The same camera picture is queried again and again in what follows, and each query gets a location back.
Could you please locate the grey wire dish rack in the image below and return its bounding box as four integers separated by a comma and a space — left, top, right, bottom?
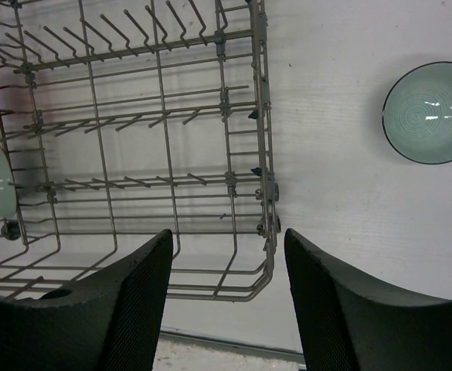
0, 1, 281, 302

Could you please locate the small pale green bowl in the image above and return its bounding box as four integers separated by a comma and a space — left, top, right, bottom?
381, 61, 452, 165

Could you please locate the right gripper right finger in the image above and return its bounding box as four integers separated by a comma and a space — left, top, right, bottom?
284, 229, 452, 370

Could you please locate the silver table rail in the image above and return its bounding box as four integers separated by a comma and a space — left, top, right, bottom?
160, 327, 304, 364

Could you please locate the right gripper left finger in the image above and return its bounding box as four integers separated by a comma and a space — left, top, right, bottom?
0, 230, 172, 370

